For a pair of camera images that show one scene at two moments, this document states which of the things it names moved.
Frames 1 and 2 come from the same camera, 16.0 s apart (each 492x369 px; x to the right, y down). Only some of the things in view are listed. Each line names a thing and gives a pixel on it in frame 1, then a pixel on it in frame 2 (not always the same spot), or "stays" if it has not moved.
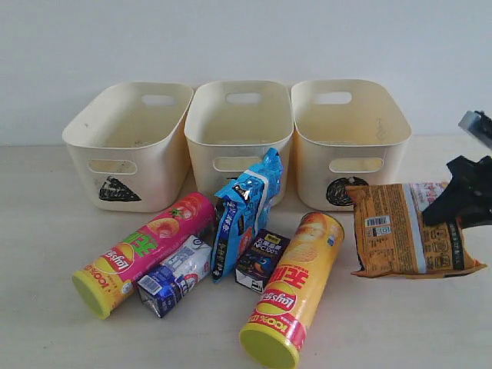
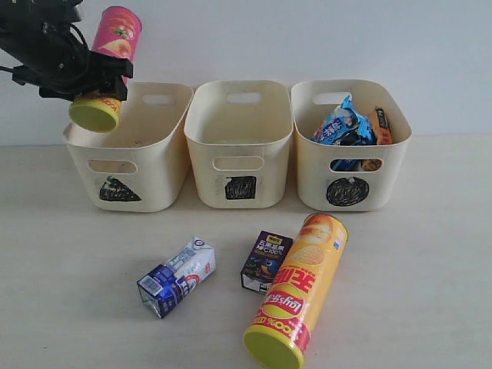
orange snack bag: x=395 y=240 → x=381 y=127
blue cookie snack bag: x=239 y=204 → x=346 y=126
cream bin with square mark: x=232 y=125 stays
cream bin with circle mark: x=346 y=134 stays
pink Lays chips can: x=99 y=284 → x=118 y=32
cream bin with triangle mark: x=131 y=146 stays
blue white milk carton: x=161 y=288 stays
